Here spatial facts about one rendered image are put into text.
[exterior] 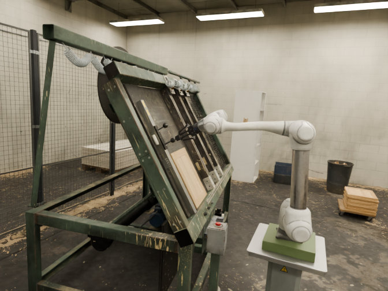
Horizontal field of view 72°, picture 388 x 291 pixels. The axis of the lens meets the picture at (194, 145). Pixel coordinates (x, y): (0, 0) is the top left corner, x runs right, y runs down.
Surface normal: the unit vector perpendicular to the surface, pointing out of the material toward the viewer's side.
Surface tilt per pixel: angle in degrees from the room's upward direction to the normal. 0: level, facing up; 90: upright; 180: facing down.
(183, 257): 90
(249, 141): 90
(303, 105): 90
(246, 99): 90
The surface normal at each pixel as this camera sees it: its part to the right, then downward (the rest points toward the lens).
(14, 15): 0.91, 0.11
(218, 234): -0.26, 0.14
